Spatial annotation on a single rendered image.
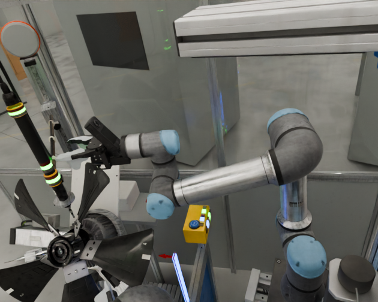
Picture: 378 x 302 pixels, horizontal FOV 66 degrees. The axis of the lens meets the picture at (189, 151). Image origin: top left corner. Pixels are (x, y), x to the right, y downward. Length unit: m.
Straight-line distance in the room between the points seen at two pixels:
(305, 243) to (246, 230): 1.05
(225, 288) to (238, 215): 0.67
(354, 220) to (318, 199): 0.26
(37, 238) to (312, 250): 1.17
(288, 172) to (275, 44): 0.44
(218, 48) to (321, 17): 0.12
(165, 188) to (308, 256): 0.51
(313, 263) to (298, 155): 0.40
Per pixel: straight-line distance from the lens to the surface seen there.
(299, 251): 1.04
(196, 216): 1.41
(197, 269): 1.50
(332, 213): 1.95
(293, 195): 0.99
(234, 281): 2.45
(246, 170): 0.75
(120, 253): 1.21
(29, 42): 1.60
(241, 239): 2.15
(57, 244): 1.30
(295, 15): 0.35
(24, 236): 1.62
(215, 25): 0.37
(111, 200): 1.47
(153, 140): 0.85
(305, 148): 0.76
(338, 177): 1.76
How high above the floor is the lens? 2.10
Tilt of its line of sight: 34 degrees down
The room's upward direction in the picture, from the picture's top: 10 degrees counter-clockwise
